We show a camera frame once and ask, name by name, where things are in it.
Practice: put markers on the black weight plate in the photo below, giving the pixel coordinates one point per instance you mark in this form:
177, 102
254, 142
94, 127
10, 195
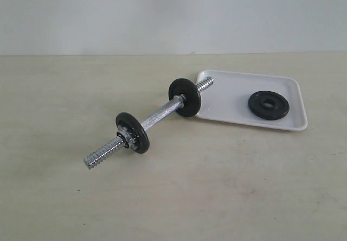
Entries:
268, 105
142, 142
192, 98

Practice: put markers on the chrome dumbbell bar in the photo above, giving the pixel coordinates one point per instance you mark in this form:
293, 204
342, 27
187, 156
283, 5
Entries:
96, 157

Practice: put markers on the chrome spinlock collar nut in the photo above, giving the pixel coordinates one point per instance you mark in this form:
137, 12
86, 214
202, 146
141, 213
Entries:
128, 139

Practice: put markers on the white plastic tray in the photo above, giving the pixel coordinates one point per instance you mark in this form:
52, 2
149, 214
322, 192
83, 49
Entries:
227, 99

